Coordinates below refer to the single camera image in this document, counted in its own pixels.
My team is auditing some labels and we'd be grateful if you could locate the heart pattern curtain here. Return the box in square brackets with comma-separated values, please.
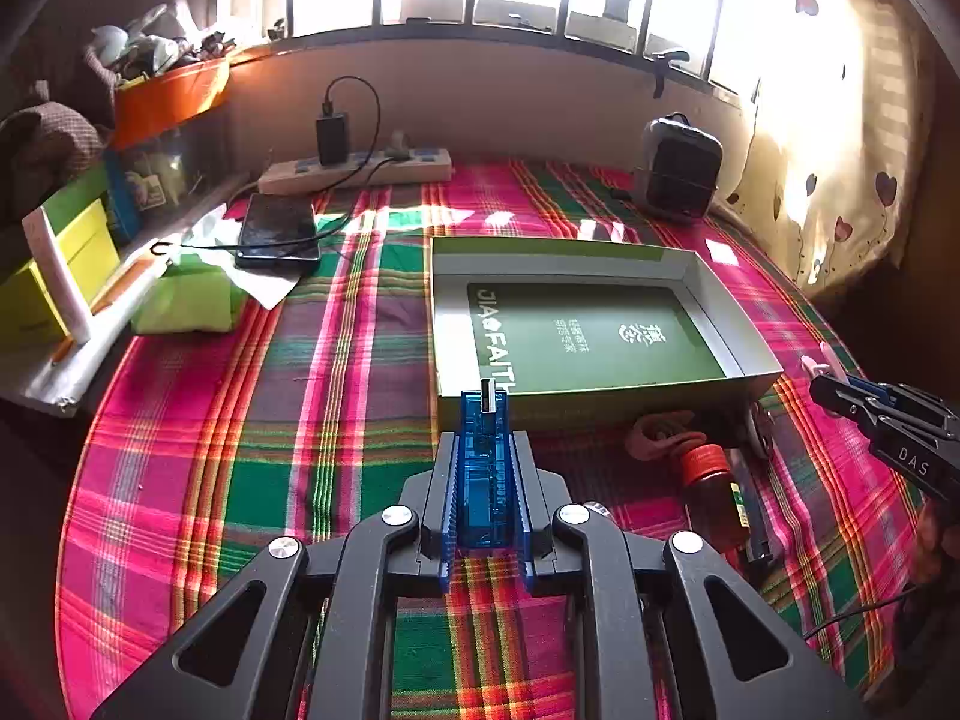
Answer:
[724, 0, 934, 301]

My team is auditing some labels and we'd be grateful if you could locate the green shallow box tray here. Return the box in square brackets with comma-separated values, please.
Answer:
[430, 238, 782, 431]

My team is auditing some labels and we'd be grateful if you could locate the black charging cable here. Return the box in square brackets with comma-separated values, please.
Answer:
[148, 74, 410, 259]

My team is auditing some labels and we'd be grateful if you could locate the white tube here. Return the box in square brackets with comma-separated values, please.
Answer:
[21, 206, 93, 344]

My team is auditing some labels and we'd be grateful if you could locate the green tissue pack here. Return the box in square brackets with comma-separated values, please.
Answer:
[130, 255, 247, 337]

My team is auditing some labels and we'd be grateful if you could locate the orange storage box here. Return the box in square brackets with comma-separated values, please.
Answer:
[110, 59, 231, 151]

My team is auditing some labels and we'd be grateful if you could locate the brown checkered cloth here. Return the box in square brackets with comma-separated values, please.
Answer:
[2, 80, 103, 213]

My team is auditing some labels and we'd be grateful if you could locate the black remote with buttons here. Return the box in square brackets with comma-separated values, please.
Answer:
[727, 401, 776, 587]

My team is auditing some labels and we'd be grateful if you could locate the black smartphone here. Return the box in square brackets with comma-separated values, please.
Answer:
[235, 193, 320, 271]

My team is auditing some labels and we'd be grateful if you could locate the yellow green box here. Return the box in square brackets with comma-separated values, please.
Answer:
[2, 163, 119, 351]

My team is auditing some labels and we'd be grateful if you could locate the blue USB card reader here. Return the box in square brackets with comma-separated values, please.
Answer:
[457, 379, 512, 551]

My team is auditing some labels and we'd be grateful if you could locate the white paper sheet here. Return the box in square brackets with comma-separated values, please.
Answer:
[179, 205, 301, 310]

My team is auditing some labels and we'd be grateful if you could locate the plaid pink green tablecloth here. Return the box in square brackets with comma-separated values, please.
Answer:
[55, 161, 921, 718]

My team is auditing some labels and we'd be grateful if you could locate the black charger adapter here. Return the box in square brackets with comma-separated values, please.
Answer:
[314, 99, 350, 167]

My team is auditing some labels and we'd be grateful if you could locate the pink small device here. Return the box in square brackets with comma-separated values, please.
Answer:
[800, 341, 850, 383]

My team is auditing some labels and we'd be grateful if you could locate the red cap brown bottle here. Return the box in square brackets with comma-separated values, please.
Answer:
[680, 444, 750, 553]

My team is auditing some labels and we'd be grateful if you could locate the white power strip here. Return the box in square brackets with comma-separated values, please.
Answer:
[257, 148, 454, 195]

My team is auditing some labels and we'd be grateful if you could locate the pink rubber strap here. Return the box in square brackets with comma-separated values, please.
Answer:
[625, 409, 700, 465]

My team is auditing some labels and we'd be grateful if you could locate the right hand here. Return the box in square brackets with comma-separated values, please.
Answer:
[908, 500, 958, 585]

